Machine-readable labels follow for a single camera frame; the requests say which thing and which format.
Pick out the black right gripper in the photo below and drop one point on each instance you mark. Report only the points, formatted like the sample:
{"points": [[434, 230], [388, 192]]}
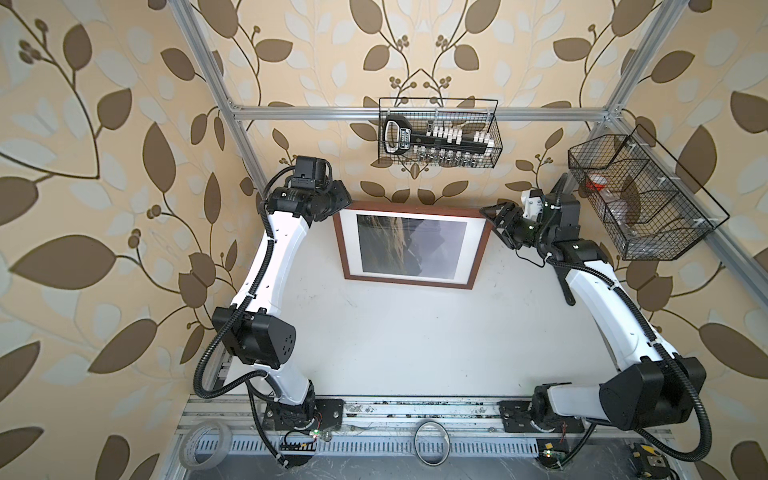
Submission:
{"points": [[513, 213]]}

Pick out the black wire basket back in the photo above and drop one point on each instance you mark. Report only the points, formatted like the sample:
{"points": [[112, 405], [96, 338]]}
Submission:
{"points": [[468, 113]]}

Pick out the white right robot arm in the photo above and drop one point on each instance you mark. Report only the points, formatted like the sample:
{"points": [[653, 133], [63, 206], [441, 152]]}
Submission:
{"points": [[655, 391]]}

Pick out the black wire basket right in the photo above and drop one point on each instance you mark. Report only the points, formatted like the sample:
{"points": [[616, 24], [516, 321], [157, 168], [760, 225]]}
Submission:
{"points": [[656, 206]]}

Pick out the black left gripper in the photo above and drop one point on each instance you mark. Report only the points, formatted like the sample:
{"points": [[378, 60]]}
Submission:
{"points": [[343, 195]]}

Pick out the white passe-partout mat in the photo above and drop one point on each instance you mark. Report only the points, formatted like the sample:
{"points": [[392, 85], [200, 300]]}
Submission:
{"points": [[417, 211]]}

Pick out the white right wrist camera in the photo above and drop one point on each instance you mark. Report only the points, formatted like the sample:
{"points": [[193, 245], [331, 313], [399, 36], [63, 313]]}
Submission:
{"points": [[532, 202]]}

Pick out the yellow black tape measure right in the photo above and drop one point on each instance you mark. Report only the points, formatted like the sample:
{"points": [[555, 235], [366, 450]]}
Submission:
{"points": [[648, 462]]}

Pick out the clear tape roll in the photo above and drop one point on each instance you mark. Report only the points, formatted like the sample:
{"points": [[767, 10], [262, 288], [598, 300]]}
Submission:
{"points": [[190, 440]]}

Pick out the red capped clear container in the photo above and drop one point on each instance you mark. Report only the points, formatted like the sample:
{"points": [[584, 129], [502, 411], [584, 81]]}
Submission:
{"points": [[596, 183]]}

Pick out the black socket set holder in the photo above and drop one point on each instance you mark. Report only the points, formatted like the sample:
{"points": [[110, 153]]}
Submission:
{"points": [[399, 135]]}

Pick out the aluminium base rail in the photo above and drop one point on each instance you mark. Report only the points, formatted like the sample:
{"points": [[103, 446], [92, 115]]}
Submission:
{"points": [[384, 426]]}

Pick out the aluminium cage frame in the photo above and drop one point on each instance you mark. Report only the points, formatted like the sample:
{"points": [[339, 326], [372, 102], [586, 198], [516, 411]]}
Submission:
{"points": [[690, 77]]}

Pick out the mountain landscape photo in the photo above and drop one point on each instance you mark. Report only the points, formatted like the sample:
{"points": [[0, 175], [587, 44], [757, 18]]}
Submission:
{"points": [[410, 246]]}

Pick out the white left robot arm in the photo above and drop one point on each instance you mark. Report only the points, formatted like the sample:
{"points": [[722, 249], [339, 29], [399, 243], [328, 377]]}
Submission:
{"points": [[250, 328]]}

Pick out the black wire basket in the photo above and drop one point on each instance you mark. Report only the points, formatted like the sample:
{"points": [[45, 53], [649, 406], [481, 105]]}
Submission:
{"points": [[656, 206], [468, 113]]}

